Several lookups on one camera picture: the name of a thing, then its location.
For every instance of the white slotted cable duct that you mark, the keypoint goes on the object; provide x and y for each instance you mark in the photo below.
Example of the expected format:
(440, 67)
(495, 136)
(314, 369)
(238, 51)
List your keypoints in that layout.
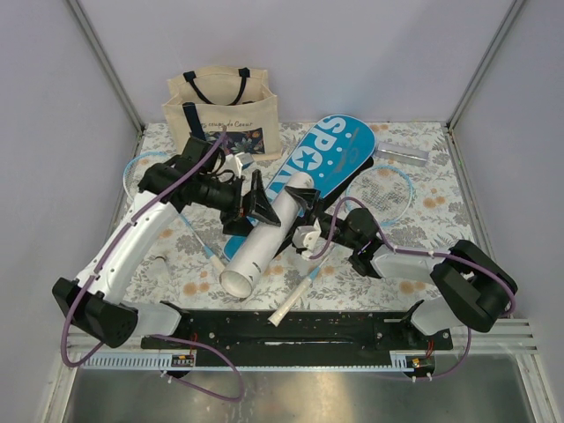
(141, 361)

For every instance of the white shuttlecock tube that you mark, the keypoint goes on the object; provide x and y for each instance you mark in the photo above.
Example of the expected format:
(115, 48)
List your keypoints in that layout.
(254, 255)

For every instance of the left aluminium frame post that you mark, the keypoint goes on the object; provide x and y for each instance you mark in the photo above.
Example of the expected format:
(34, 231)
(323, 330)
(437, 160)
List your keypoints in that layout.
(79, 14)

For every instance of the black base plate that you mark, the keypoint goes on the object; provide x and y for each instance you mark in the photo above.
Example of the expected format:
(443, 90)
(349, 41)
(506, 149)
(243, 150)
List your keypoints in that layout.
(303, 338)

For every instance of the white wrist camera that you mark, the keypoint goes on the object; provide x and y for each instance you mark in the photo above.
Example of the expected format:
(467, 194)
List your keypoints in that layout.
(305, 238)
(242, 161)

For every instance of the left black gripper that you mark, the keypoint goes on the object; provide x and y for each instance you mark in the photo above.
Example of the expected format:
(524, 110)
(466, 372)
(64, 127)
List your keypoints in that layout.
(255, 204)

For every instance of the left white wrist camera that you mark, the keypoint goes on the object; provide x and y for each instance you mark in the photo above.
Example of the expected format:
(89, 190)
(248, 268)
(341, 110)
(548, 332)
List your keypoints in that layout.
(242, 161)

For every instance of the beige canvas tote bag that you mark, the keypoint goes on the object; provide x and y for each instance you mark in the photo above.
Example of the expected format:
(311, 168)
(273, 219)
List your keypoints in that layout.
(215, 99)

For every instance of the right blue badminton racket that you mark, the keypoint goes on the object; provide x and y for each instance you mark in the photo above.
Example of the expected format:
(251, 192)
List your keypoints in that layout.
(383, 192)

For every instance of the left blue badminton racket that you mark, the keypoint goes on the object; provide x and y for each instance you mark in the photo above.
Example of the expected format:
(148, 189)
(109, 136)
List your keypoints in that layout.
(132, 175)

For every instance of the blue badminton racket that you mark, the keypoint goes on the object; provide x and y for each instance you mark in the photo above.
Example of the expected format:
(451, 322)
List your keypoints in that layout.
(132, 175)
(383, 192)

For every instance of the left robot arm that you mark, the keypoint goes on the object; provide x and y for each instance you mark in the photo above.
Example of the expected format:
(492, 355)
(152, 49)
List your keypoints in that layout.
(93, 300)

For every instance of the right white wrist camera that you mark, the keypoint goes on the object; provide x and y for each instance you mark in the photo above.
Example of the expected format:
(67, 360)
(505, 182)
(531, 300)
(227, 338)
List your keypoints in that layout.
(305, 238)

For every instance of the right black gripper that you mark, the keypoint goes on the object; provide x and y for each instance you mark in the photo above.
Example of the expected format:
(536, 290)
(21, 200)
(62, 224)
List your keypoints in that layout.
(308, 197)

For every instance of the aluminium frame post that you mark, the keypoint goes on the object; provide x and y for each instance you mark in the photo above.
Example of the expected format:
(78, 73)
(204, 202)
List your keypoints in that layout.
(510, 18)
(79, 14)

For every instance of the blue sport racket cover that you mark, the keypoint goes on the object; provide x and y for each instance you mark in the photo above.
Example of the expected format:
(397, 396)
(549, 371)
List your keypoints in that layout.
(332, 152)

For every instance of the right aluminium frame post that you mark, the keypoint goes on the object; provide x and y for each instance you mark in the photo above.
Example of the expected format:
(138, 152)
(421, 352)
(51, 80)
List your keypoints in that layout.
(510, 18)

